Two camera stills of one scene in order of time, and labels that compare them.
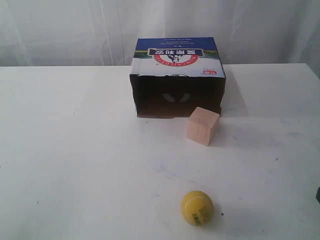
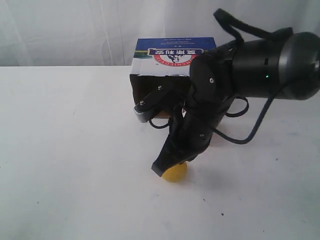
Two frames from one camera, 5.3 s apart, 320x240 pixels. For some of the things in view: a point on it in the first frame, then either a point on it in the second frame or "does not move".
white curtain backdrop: [104, 33] does not move
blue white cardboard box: [172, 76] does not move
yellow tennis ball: [197, 208] to [176, 173]
